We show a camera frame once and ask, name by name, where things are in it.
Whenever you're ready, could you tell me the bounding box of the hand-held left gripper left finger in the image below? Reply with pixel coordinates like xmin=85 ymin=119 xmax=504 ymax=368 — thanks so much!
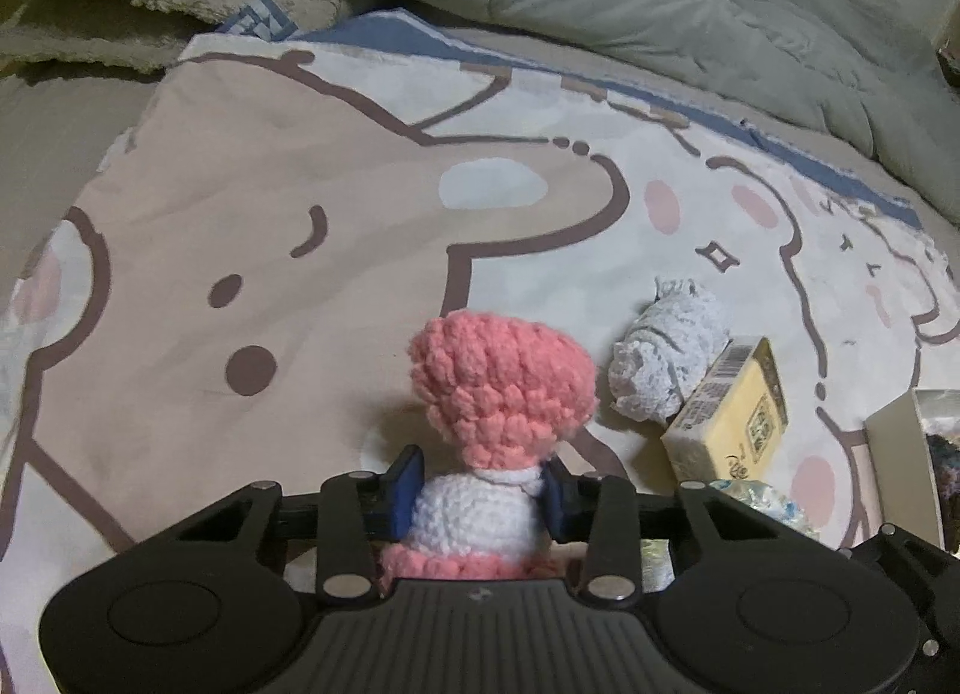
xmin=161 ymin=445 xmax=428 ymax=606

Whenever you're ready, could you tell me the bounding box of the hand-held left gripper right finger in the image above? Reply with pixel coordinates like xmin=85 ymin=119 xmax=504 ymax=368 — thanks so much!
xmin=544 ymin=470 xmax=808 ymax=602

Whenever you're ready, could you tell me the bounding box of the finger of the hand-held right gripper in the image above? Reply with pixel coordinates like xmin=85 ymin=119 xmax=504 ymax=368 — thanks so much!
xmin=840 ymin=523 xmax=960 ymax=672

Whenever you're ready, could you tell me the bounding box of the white cardboard box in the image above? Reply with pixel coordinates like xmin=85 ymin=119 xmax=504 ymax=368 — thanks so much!
xmin=862 ymin=388 xmax=960 ymax=557

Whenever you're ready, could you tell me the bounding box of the pink crochet doll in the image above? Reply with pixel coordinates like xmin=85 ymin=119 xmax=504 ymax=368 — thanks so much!
xmin=375 ymin=307 xmax=598 ymax=582

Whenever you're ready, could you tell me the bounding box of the blue floral fabric pouch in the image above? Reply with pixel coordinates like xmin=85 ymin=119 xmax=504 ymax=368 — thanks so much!
xmin=708 ymin=478 xmax=812 ymax=539

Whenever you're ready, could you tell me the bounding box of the white crochet scrunchie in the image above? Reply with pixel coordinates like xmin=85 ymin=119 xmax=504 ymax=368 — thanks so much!
xmin=606 ymin=277 xmax=733 ymax=424

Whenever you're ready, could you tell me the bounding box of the small yellow box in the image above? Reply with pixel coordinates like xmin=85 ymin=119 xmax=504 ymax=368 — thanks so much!
xmin=661 ymin=335 xmax=789 ymax=486

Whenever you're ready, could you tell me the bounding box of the cartoon printed cloth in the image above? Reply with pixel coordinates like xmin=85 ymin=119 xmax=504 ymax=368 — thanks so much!
xmin=0 ymin=7 xmax=960 ymax=694

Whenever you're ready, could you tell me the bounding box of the blue patterned pillow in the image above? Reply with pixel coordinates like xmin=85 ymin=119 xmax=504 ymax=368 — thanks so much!
xmin=217 ymin=0 xmax=302 ymax=43

